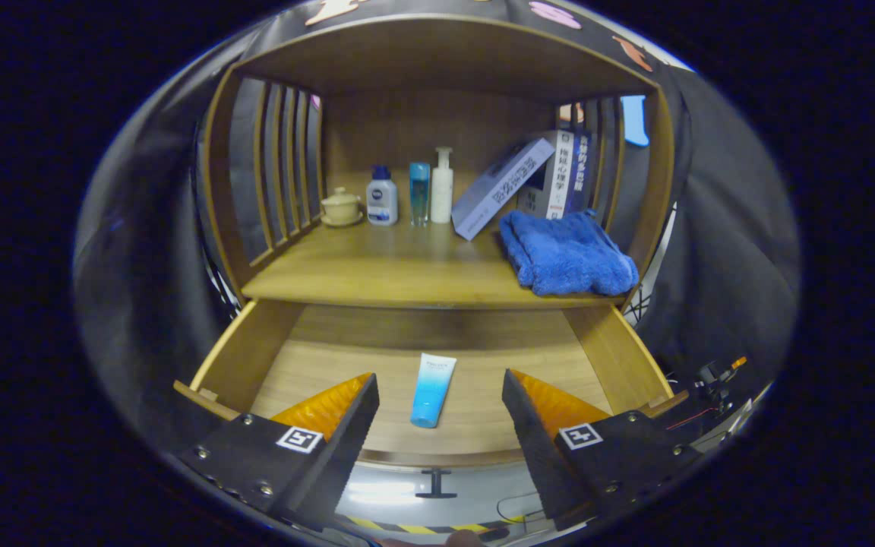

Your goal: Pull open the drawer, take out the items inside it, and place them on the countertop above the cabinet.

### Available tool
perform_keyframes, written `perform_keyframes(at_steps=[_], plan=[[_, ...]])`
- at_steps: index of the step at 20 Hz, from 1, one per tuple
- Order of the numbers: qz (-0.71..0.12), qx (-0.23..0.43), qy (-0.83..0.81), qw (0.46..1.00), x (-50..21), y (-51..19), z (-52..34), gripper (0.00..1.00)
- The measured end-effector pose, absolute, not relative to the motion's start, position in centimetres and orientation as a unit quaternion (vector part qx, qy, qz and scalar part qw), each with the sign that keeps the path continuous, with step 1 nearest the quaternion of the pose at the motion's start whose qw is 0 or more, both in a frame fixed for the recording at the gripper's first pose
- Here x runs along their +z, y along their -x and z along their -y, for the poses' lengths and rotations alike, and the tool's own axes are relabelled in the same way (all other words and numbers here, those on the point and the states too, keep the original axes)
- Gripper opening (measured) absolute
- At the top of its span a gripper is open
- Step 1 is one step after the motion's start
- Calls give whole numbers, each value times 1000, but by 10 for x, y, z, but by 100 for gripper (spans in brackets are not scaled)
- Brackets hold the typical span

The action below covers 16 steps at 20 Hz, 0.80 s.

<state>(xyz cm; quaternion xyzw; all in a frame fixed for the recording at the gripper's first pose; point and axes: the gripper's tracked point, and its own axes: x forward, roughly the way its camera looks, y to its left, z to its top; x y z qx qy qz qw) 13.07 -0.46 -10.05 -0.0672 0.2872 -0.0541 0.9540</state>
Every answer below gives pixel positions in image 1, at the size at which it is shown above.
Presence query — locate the wooden drawer with black knob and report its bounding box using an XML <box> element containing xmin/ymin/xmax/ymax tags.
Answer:
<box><xmin>173</xmin><ymin>299</ymin><xmax>690</xmax><ymax>500</ymax></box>

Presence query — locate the wooden countertop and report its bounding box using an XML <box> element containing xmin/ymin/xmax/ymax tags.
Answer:
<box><xmin>242</xmin><ymin>171</ymin><xmax>636</xmax><ymax>310</ymax></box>

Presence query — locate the wooden cabinet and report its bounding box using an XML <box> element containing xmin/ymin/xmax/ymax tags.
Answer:
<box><xmin>196</xmin><ymin>14</ymin><xmax>685</xmax><ymax>312</ymax></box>

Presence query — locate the black equipment with orange clamp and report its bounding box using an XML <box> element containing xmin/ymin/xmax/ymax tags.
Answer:
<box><xmin>665</xmin><ymin>356</ymin><xmax>750</xmax><ymax>426</ymax></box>

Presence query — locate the white pump bottle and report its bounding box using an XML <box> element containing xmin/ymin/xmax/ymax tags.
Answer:
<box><xmin>431</xmin><ymin>147</ymin><xmax>454</xmax><ymax>224</ymax></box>

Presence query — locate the black tripod stand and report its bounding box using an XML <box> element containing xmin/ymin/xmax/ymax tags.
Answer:
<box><xmin>624</xmin><ymin>285</ymin><xmax>655</xmax><ymax>327</ymax></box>

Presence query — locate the white bottle with blue cap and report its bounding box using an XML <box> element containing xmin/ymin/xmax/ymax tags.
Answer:
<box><xmin>366</xmin><ymin>165</ymin><xmax>399</xmax><ymax>226</ymax></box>

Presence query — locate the dark blue book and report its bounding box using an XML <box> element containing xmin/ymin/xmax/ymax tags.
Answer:
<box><xmin>570</xmin><ymin>131</ymin><xmax>592</xmax><ymax>213</ymax></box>

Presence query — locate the lavender book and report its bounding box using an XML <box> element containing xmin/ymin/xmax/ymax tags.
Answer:
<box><xmin>451</xmin><ymin>138</ymin><xmax>556</xmax><ymax>242</ymax></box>

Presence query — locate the blue folded towel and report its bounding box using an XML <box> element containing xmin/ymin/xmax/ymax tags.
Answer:
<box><xmin>498</xmin><ymin>210</ymin><xmax>640</xmax><ymax>297</ymax></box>

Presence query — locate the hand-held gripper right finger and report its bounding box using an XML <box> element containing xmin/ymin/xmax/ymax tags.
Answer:
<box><xmin>501</xmin><ymin>369</ymin><xmax>704</xmax><ymax>531</ymax></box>

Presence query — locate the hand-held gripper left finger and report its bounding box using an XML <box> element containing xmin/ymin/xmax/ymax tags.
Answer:
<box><xmin>175</xmin><ymin>372</ymin><xmax>381</xmax><ymax>533</ymax></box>

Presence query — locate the beige lidded teacup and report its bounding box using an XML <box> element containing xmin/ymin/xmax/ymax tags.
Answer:
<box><xmin>320</xmin><ymin>186</ymin><xmax>365</xmax><ymax>227</ymax></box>

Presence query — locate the white book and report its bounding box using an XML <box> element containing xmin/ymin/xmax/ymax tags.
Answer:
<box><xmin>517</xmin><ymin>130</ymin><xmax>576</xmax><ymax>221</ymax></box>

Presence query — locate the blue squeeze tube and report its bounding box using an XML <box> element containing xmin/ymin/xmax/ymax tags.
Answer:
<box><xmin>409</xmin><ymin>353</ymin><xmax>458</xmax><ymax>429</ymax></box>

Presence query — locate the teal clear bottle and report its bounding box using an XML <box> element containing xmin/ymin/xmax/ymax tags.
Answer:
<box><xmin>409</xmin><ymin>162</ymin><xmax>431</xmax><ymax>226</ymax></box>

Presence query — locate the yellow black floor tape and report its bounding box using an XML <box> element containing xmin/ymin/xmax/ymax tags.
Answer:
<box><xmin>346</xmin><ymin>515</ymin><xmax>526</xmax><ymax>535</ymax></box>

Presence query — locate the black backdrop cloth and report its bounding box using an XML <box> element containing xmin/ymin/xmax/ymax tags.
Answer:
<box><xmin>73</xmin><ymin>0</ymin><xmax>801</xmax><ymax>457</ymax></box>

